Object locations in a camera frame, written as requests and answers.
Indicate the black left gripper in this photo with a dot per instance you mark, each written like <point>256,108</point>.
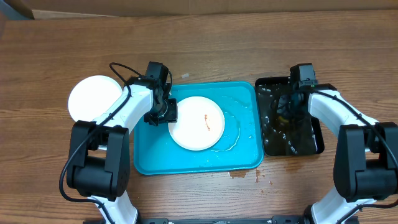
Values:
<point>173,116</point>

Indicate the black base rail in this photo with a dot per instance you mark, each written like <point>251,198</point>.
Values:
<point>278,219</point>

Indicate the black water tray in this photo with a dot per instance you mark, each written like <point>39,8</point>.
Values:
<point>303,139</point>

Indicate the white plate with red stain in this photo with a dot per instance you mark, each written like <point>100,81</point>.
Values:
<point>200,123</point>

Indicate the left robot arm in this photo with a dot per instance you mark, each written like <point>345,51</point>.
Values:
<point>105,114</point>

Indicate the blue plastic tray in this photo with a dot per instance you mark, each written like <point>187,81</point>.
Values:
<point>240,147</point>

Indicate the green yellow sponge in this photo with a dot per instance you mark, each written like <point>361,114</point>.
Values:
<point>282,120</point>

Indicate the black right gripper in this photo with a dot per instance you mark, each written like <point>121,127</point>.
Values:
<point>286,104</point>

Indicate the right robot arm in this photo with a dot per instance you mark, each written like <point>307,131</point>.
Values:
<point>365,166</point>

